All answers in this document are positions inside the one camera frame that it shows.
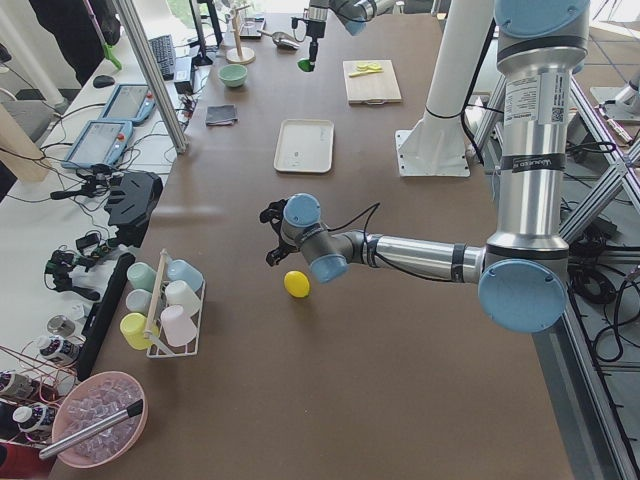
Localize black keyboard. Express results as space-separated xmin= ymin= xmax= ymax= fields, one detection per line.
xmin=148 ymin=35 xmax=175 ymax=80

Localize pink bowl of ice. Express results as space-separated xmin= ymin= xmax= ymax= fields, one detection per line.
xmin=51 ymin=371 xmax=148 ymax=469

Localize bamboo cutting board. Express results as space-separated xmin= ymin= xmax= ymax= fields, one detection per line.
xmin=342 ymin=60 xmax=402 ymax=105

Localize cream rabbit print tray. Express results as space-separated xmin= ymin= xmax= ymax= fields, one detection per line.
xmin=273 ymin=119 xmax=334 ymax=174

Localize yellow lemon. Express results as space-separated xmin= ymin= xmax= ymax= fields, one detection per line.
xmin=283 ymin=270 xmax=311 ymax=299

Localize metal tongs in bowl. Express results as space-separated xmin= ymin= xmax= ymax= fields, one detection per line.
xmin=39 ymin=399 xmax=144 ymax=460

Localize wooden mug tree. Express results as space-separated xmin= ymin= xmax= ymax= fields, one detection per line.
xmin=226 ymin=5 xmax=255 ymax=65

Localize yellow cup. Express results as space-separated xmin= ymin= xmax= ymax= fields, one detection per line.
xmin=120 ymin=312 xmax=152 ymax=350

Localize yellow plastic knife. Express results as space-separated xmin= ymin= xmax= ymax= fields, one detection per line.
xmin=348 ymin=69 xmax=383 ymax=78

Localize white wire cup rack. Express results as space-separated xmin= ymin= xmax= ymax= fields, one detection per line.
xmin=143 ymin=249 xmax=206 ymax=359

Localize grey folded cloth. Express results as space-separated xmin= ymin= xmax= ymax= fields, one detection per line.
xmin=205 ymin=104 xmax=238 ymax=127

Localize mint green bowl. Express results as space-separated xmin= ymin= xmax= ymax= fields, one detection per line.
xmin=218 ymin=64 xmax=248 ymax=88

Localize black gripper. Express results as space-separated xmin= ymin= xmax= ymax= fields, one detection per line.
xmin=291 ymin=0 xmax=329 ymax=69
xmin=259 ymin=199 xmax=299 ymax=266

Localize lower blue teach pendant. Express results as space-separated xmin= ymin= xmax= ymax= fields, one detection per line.
xmin=61 ymin=120 xmax=134 ymax=169

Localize green lime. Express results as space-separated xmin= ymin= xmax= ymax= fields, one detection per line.
xmin=297 ymin=58 xmax=315 ymax=73

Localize metal scoop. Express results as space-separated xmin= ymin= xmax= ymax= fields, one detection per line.
xmin=259 ymin=30 xmax=300 ymax=51

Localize pink cup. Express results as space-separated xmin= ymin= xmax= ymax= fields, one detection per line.
xmin=160 ymin=305 xmax=198 ymax=347

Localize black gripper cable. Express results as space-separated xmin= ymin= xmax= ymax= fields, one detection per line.
xmin=324 ymin=201 xmax=451 ymax=281

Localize cream white cup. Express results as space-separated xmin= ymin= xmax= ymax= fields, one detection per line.
xmin=165 ymin=280 xmax=201 ymax=317

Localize black computer mouse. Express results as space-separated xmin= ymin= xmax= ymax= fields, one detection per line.
xmin=92 ymin=75 xmax=115 ymax=89

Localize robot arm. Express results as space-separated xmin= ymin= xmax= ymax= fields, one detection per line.
xmin=291 ymin=0 xmax=396 ymax=73
xmin=260 ymin=1 xmax=589 ymax=333

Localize aluminium frame post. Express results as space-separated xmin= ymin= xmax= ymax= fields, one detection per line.
xmin=114 ymin=0 xmax=188 ymax=155

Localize upper blue teach pendant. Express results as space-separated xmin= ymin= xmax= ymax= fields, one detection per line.
xmin=100 ymin=83 xmax=156 ymax=126

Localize blue teach pendant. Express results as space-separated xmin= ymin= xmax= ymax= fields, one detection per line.
xmin=100 ymin=83 xmax=156 ymax=126
xmin=61 ymin=120 xmax=134 ymax=169

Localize mint green cup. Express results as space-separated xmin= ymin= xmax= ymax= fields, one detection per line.
xmin=127 ymin=262 xmax=157 ymax=292

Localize light blue cup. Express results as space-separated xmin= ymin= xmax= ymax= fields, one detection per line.
xmin=167 ymin=259 xmax=204 ymax=292

